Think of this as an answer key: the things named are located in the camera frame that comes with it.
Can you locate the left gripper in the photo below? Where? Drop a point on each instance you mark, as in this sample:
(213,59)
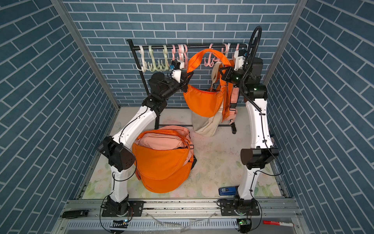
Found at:
(184,76)

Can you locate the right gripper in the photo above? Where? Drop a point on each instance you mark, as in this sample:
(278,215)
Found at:
(229,73)

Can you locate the orange sling bag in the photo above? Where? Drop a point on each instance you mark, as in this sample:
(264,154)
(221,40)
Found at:
(205,103)
(161,171)

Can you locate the pink sling bag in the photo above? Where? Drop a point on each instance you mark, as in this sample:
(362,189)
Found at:
(167,138)
(233,104)

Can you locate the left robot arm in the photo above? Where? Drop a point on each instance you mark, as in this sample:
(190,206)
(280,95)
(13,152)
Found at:
(117,148)

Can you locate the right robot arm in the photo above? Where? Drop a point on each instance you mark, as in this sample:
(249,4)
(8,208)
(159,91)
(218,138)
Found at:
(260,153)

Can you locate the green plastic hook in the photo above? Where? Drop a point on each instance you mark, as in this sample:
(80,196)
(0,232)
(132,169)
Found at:
(165,63)
(153,66)

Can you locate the white plastic hook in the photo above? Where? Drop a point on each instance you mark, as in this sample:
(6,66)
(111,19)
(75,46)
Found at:
(143,66)

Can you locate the black clothes rack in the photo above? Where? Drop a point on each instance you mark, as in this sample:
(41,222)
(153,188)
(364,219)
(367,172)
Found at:
(192,46)

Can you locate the black calculator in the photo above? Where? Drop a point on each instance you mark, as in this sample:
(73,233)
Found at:
(101,148)

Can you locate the blue black stapler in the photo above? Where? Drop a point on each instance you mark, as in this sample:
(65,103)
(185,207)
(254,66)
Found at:
(228,191)

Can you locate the red white marker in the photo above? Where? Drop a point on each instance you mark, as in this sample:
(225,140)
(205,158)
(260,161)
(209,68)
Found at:
(278,223)

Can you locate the black remote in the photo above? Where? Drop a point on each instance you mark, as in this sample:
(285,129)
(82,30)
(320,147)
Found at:
(74,214)

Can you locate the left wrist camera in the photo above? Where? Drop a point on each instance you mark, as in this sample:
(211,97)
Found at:
(176,69)

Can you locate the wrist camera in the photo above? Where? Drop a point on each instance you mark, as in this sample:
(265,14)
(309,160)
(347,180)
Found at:
(176,69)
(239,59)

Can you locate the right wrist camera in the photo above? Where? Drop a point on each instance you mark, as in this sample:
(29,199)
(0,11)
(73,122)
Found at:
(239,59)

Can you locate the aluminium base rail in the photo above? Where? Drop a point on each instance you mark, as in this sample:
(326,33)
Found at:
(182,216)

